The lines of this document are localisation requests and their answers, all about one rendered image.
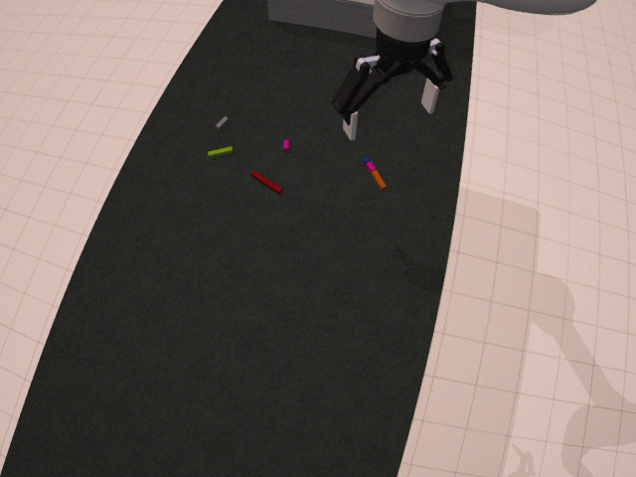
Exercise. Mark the orange rod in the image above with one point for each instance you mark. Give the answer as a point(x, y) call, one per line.
point(378, 180)

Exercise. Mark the dark red rod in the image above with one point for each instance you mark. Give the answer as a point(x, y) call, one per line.
point(266, 182)

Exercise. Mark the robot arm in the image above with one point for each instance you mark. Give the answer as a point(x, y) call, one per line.
point(419, 20)

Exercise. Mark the grey rod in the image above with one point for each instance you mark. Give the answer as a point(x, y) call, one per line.
point(222, 123)

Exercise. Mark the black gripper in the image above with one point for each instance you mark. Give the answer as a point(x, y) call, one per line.
point(364, 78)

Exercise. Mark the lime green rod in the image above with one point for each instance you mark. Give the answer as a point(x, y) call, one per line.
point(220, 152)

